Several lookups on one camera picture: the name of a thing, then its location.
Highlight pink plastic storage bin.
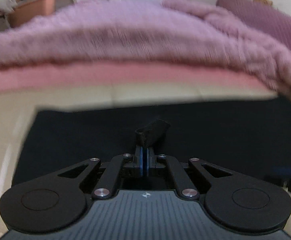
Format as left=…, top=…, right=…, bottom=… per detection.
left=7, top=0, right=55, bottom=28

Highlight black pants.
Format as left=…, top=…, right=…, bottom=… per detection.
left=12, top=97, right=291, bottom=185

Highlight purple quilted headboard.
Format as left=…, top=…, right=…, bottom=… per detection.
left=216, top=0, right=291, bottom=50

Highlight yellow plush toy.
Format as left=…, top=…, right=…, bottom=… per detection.
left=252, top=0, right=273, bottom=6

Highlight pink bed sheet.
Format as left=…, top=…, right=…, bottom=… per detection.
left=0, top=61, right=266, bottom=93

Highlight fluffy pink blanket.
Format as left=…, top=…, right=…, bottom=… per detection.
left=0, top=0, right=291, bottom=95

